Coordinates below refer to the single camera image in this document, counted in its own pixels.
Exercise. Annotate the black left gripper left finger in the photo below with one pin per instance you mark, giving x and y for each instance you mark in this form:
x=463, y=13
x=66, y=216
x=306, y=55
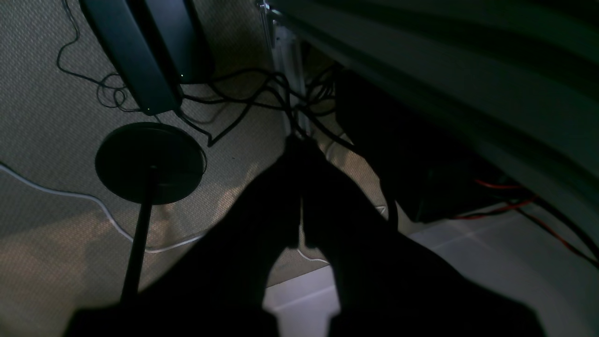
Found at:
x=217, y=288

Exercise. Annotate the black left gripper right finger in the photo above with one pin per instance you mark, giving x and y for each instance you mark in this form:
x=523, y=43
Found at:
x=389, y=285

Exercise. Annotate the black round stand base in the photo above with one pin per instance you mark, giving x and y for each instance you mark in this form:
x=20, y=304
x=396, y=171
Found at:
x=148, y=164

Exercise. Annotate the aluminium table leg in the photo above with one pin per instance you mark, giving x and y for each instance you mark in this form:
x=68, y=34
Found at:
x=286, y=58

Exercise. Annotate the black computer tower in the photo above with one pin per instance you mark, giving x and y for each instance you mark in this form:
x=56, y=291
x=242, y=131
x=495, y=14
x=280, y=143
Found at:
x=156, y=46

